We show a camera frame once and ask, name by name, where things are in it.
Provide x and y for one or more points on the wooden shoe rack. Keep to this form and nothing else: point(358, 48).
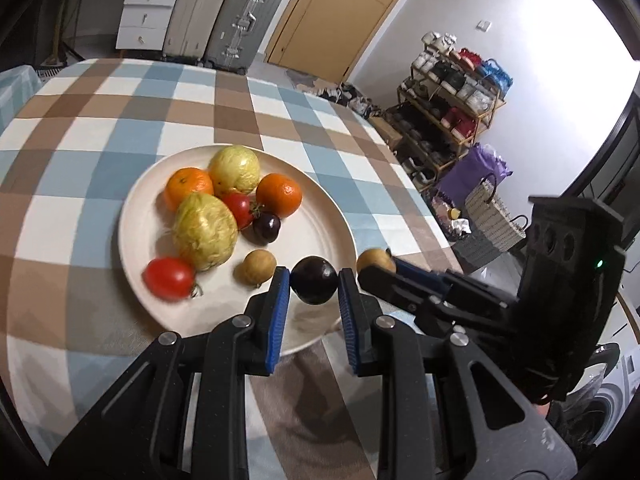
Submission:
point(449, 99)

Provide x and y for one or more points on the wooden door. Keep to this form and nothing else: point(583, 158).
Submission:
point(324, 38)

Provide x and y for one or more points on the silver suitcase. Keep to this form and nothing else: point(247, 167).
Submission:
point(239, 29)

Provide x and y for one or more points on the checkered tablecloth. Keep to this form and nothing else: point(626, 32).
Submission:
point(101, 389)

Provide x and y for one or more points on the white drawer cabinet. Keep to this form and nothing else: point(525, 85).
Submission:
point(143, 24)

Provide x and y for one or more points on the dark purple plum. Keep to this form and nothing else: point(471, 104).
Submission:
point(266, 228)
point(314, 280)

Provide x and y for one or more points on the wrinkled yellow guava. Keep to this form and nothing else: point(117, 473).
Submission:
point(204, 231)

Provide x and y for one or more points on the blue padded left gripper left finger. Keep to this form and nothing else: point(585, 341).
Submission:
point(277, 299)

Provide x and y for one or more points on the purple bag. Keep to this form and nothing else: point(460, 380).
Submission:
point(482, 161)

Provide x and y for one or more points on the beige suitcase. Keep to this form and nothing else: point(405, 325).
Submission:
point(189, 28)

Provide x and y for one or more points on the woven basket bag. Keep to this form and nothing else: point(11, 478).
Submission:
point(488, 213)

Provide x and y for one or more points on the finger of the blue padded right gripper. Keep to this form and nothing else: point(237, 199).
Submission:
point(395, 290)
point(428, 279)

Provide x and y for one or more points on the red tomato with stem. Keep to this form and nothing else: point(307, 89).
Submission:
point(243, 207)

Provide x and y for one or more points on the brown longan fruit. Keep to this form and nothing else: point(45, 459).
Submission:
point(257, 268)
point(375, 259)

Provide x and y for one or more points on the smooth yellow guava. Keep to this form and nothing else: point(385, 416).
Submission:
point(234, 168)

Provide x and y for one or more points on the large cream plate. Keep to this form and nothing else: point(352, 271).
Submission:
point(317, 228)

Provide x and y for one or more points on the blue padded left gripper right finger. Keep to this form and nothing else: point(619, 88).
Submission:
point(349, 303)

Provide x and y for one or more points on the black storage basket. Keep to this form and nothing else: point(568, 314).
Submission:
point(463, 235)

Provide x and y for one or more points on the large orange mandarin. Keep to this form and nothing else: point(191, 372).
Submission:
point(279, 194)

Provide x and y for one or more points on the small checkered side table cloth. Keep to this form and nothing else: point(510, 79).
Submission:
point(17, 86)

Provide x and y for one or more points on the oblong red tomato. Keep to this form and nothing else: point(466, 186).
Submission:
point(171, 279)

